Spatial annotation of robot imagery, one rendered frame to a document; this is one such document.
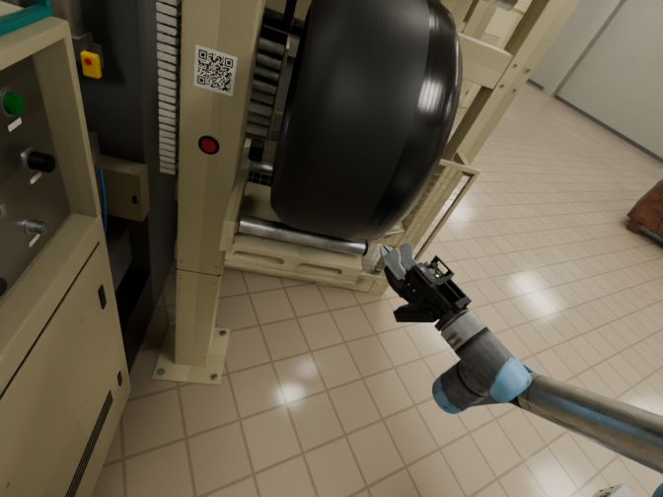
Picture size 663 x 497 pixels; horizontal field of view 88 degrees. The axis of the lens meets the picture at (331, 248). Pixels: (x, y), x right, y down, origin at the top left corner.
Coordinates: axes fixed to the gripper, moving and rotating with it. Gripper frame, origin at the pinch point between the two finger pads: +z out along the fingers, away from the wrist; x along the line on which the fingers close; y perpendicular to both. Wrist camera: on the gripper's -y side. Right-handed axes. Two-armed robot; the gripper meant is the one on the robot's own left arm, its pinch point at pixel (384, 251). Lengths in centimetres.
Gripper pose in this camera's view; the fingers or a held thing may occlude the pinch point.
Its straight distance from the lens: 76.6
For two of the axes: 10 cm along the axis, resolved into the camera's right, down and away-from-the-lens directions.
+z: -5.5, -7.1, 4.4
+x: -8.0, 3.0, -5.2
